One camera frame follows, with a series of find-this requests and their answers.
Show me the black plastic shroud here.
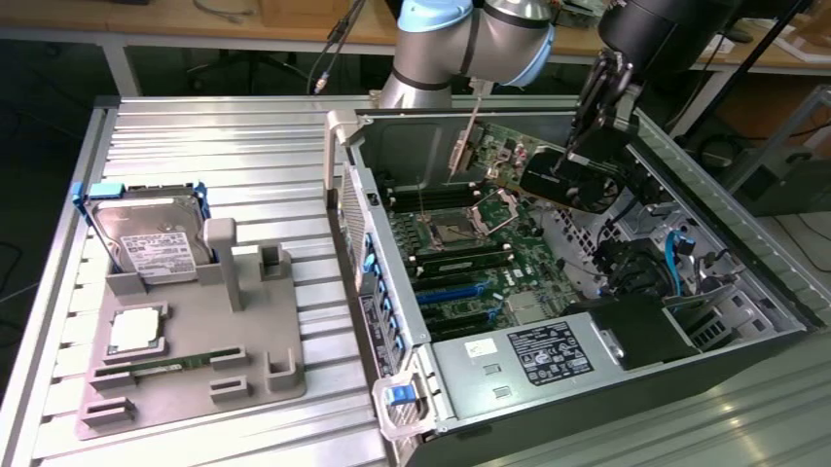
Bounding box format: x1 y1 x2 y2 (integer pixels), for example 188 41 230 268
562 296 703 374

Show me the dark grey equipment box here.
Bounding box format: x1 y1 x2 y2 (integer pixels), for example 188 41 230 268
739 150 831 215

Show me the wooden desk white frame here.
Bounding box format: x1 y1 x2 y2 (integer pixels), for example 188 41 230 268
0 0 831 137

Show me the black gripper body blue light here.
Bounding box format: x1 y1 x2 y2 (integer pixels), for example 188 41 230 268
597 0 742 78

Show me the blue expansion slot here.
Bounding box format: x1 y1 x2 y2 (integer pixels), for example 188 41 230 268
415 284 486 305

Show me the perforated metal disk bay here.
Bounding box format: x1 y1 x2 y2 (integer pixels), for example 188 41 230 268
542 194 645 293

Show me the black graphics card metal bracket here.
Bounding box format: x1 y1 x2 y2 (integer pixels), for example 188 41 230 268
447 80 630 215

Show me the open black PC case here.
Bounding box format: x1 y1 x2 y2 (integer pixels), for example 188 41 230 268
322 104 814 467

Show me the grey case handle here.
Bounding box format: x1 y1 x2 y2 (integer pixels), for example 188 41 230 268
322 109 367 196

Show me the blue data wire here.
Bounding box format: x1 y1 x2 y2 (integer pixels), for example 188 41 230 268
661 228 697 298

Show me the hard disk with blue carrier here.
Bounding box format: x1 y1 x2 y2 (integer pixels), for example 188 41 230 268
68 179 216 286

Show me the clear case handle blue latch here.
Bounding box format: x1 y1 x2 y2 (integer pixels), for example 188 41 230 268
370 372 435 442

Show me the brown cardboard box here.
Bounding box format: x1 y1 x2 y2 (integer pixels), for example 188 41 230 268
259 0 353 28

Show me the black wire bundle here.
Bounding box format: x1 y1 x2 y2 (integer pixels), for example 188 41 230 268
594 237 670 298

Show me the silver chipset heatsink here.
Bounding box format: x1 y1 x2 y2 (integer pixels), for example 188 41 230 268
506 293 551 325

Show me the grey plastic parts rack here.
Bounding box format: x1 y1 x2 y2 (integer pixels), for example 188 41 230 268
74 217 311 443

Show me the black expansion slot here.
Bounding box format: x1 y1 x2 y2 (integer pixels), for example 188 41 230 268
425 310 502 330

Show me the grey power supply unit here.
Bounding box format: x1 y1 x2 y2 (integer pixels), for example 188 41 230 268
427 310 629 422

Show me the CPU socket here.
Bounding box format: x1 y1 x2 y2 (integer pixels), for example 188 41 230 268
425 208 482 252

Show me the green motherboard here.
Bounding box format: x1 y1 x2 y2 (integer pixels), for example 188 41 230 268
386 179 586 341

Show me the black stand pole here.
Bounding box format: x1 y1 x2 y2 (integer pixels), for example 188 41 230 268
730 0 817 98

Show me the open metal socket cover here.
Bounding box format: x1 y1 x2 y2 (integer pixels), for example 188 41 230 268
467 188 525 234

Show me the RAM stick with grey label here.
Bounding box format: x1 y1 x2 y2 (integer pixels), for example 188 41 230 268
415 253 514 277

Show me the green RAM stick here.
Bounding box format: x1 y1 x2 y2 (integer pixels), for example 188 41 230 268
96 350 239 380

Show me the silver CPU chip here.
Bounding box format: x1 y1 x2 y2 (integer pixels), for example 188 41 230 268
107 308 164 351

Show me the black office chair base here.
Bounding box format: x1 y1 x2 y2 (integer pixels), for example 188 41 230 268
187 48 314 93

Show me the black monitor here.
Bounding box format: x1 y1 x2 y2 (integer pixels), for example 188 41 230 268
739 0 813 20

